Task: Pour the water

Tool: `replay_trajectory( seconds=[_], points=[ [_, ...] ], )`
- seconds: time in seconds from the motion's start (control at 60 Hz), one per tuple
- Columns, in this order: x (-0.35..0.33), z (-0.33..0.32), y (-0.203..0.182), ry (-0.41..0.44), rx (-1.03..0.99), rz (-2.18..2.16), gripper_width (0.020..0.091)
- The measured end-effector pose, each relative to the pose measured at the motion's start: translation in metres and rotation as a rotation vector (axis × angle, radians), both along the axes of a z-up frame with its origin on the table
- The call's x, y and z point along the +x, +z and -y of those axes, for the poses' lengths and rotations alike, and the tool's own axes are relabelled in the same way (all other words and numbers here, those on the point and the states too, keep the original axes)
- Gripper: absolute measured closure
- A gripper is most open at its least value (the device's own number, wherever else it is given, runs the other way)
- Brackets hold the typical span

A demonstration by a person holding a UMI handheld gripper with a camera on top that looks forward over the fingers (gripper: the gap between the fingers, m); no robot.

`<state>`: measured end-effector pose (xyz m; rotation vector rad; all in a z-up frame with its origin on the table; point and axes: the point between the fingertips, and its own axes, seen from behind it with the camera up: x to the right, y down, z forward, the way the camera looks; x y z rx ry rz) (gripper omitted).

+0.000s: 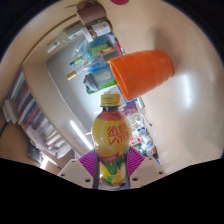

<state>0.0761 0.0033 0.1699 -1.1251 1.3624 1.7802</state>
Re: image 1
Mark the yellow drink bottle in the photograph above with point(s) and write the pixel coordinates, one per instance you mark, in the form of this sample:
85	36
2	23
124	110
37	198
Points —
111	140

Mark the thin white strip light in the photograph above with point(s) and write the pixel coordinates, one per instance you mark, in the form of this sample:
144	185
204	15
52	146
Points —
81	134

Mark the tall clear glass bottle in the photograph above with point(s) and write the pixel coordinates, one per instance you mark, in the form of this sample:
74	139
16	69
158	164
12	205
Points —
65	38

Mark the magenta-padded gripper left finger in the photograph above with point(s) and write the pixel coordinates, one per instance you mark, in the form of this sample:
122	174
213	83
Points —
75	173

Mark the gold-capped clear bottle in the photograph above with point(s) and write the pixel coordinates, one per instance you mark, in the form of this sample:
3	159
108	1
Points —
74	74

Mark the grey shaker bottle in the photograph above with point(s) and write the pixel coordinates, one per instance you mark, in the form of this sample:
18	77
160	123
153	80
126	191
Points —
98	77

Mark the orange plastic cup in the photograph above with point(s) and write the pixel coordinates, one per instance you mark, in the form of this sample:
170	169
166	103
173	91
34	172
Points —
143	73

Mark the dark green bottle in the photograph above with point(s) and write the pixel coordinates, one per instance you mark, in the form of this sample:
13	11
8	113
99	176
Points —
101	88

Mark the white-lidded dark jar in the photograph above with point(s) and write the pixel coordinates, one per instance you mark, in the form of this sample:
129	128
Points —
98	30

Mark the pink pouch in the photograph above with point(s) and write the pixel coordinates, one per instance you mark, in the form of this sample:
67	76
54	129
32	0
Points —
130	109

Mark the wooden bookshelf unit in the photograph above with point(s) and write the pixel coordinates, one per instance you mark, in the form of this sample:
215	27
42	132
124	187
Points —
33	113

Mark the brown mug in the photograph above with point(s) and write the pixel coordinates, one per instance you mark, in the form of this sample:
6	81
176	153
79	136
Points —
91	13

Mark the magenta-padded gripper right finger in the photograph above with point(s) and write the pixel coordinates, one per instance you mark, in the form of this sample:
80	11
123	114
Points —
150	170

